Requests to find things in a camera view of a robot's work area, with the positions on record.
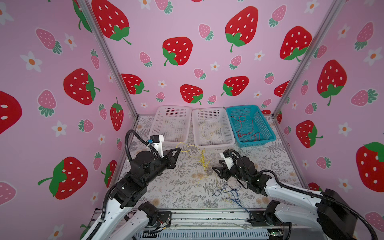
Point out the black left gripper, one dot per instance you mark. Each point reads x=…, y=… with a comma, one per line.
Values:
x=171, y=161

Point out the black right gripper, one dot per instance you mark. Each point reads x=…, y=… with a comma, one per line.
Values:
x=225, y=170

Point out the white plastic basket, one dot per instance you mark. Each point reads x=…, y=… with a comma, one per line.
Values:
x=173, y=122
x=212, y=128

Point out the right aluminium corner post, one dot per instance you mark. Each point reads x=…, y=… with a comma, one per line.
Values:
x=321, y=33

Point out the left white plastic basket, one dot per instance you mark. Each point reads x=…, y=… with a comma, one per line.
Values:
x=173, y=122

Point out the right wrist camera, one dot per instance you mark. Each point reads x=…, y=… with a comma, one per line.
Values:
x=227, y=159

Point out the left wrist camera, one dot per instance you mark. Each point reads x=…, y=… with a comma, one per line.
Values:
x=156, y=142

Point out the middle white plastic basket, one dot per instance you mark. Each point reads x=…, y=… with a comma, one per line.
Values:
x=212, y=128

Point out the left aluminium corner post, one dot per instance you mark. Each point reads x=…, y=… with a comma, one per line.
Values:
x=108, y=22

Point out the aluminium corner post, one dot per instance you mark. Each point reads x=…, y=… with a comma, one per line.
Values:
x=321, y=33
x=108, y=22

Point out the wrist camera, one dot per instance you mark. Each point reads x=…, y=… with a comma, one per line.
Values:
x=227, y=159
x=156, y=142

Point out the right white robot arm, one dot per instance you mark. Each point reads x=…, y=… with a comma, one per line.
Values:
x=325, y=211

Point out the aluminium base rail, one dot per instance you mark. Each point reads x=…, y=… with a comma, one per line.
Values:
x=218, y=224

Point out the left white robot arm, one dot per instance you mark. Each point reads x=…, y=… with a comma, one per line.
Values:
x=126, y=195

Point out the teal plastic basket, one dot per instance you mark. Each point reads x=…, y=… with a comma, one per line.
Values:
x=250, y=127

